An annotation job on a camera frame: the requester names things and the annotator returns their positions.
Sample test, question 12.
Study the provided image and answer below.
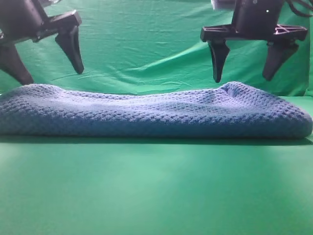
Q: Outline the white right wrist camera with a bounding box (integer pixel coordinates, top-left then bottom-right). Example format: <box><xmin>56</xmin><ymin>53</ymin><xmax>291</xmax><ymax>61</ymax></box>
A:
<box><xmin>211</xmin><ymin>0</ymin><xmax>236</xmax><ymax>11</ymax></box>

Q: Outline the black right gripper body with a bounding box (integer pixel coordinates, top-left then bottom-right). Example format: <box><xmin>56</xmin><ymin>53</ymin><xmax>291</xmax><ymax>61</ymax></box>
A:
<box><xmin>200</xmin><ymin>0</ymin><xmax>308</xmax><ymax>42</ymax></box>

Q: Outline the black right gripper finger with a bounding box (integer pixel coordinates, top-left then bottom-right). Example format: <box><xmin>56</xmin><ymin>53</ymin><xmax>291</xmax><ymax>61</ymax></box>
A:
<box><xmin>208</xmin><ymin>40</ymin><xmax>230</xmax><ymax>83</ymax></box>
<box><xmin>262</xmin><ymin>41</ymin><xmax>299</xmax><ymax>81</ymax></box>

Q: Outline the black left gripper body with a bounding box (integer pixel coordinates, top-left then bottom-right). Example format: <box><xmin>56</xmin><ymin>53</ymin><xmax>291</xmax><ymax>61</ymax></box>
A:
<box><xmin>0</xmin><ymin>0</ymin><xmax>82</xmax><ymax>45</ymax></box>

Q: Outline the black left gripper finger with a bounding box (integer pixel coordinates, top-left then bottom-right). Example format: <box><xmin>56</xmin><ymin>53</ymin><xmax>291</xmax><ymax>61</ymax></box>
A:
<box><xmin>0</xmin><ymin>45</ymin><xmax>34</xmax><ymax>85</ymax></box>
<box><xmin>55</xmin><ymin>25</ymin><xmax>84</xmax><ymax>74</ymax></box>

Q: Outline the blue waffle-weave towel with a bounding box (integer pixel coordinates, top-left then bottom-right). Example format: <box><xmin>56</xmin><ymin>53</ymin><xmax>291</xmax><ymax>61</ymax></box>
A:
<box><xmin>0</xmin><ymin>81</ymin><xmax>313</xmax><ymax>139</ymax></box>

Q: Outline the green backdrop cloth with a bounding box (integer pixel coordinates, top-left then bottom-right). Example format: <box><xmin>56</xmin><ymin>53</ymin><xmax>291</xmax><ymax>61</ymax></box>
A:
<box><xmin>0</xmin><ymin>0</ymin><xmax>313</xmax><ymax>97</ymax></box>

